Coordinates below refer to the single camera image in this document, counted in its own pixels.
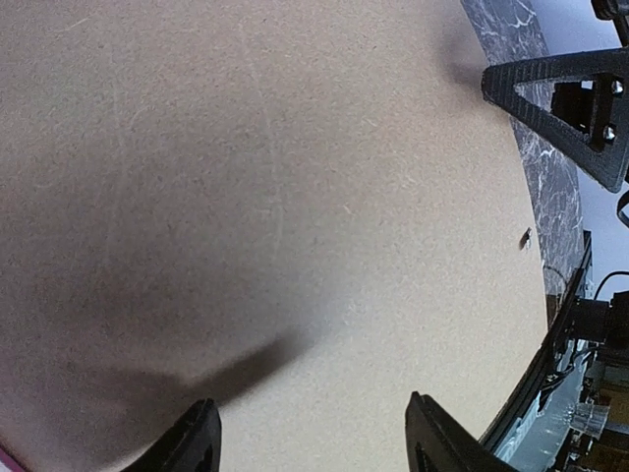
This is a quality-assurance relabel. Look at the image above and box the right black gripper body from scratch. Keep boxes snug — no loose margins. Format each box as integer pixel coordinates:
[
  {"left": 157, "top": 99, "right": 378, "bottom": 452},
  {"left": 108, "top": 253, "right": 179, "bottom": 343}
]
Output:
[{"left": 551, "top": 74, "right": 628, "bottom": 148}]

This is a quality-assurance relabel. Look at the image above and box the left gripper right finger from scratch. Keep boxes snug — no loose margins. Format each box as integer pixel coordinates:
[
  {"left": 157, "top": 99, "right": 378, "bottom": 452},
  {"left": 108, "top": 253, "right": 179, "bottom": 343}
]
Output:
[{"left": 405, "top": 391, "right": 516, "bottom": 472}]

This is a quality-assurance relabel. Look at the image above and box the light wooden picture frame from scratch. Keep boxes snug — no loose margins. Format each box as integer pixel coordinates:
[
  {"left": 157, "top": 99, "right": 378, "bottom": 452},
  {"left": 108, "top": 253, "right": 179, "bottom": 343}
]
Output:
[{"left": 0, "top": 447, "right": 24, "bottom": 472}]

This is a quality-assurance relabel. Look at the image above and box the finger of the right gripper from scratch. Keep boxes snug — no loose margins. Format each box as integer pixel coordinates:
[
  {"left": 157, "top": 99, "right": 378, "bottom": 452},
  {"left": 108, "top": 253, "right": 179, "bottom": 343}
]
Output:
[{"left": 482, "top": 47, "right": 628, "bottom": 193}]

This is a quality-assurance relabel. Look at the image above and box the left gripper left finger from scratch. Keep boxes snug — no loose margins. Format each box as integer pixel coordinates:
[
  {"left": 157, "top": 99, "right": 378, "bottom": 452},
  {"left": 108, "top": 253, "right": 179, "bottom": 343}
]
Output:
[{"left": 123, "top": 398, "right": 221, "bottom": 472}]

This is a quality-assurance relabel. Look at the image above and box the black front rail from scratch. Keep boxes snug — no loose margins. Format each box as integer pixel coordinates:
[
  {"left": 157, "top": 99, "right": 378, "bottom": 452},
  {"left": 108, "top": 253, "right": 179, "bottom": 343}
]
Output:
[{"left": 480, "top": 230, "right": 592, "bottom": 453}]

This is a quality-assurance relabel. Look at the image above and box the brown cardboard backing board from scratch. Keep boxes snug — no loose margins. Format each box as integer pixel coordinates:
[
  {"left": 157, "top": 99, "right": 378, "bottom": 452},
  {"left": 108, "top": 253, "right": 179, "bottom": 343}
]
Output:
[{"left": 1, "top": 1, "right": 546, "bottom": 471}]

